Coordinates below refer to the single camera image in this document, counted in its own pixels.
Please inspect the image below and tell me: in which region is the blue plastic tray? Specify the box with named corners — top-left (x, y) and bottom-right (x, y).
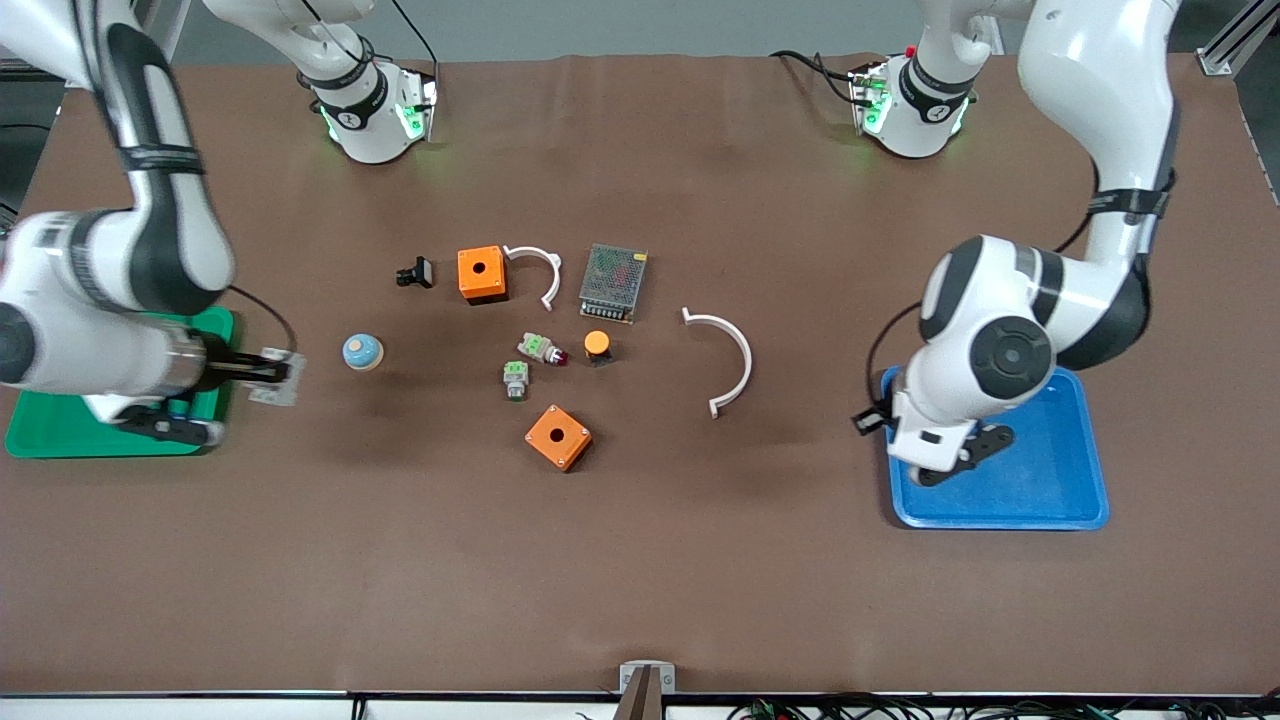
top-left (880, 365), bottom-right (1110, 532)

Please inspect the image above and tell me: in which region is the green plastic tray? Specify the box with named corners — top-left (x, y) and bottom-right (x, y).
top-left (4, 305), bottom-right (237, 460)

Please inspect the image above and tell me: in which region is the orange box with hole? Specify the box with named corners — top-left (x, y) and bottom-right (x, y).
top-left (524, 404), bottom-right (594, 473)
top-left (457, 245), bottom-right (509, 306)

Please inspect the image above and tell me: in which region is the red indicator light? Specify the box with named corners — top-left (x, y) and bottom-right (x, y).
top-left (517, 332), bottom-right (570, 368)

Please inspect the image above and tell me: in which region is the metal mesh power supply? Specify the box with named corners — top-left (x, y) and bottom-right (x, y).
top-left (579, 243), bottom-right (649, 325)

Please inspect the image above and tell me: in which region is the aluminium profile bar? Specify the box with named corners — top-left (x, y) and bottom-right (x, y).
top-left (1194, 0), bottom-right (1280, 78)

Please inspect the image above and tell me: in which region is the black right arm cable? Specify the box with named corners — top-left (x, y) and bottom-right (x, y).
top-left (228, 284), bottom-right (300, 353)

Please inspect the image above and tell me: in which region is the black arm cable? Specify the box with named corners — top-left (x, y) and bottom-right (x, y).
top-left (228, 284), bottom-right (300, 353)
top-left (864, 298), bottom-right (926, 413)

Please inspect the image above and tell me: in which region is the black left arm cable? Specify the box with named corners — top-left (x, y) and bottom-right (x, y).
top-left (864, 298), bottom-right (926, 413)

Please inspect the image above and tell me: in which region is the large white half-ring clamp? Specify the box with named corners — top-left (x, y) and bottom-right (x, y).
top-left (681, 307), bottom-right (754, 420)

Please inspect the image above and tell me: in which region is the black cable bundle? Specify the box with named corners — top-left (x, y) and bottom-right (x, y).
top-left (725, 693), bottom-right (1280, 720)

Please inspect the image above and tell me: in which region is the small white half-ring clamp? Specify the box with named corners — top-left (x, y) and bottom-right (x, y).
top-left (503, 244), bottom-right (564, 312)

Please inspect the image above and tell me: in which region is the metal table edge bracket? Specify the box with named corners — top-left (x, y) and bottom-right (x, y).
top-left (614, 661), bottom-right (678, 720)

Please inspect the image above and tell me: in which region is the black right base cable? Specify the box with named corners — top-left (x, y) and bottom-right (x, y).
top-left (388, 0), bottom-right (442, 76)

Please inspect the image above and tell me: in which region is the black base cable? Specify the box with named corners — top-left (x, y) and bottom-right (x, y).
top-left (768, 48), bottom-right (866, 106)
top-left (388, 0), bottom-right (442, 76)

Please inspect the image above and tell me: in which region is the black left base cable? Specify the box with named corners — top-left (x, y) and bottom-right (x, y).
top-left (768, 48), bottom-right (866, 106)

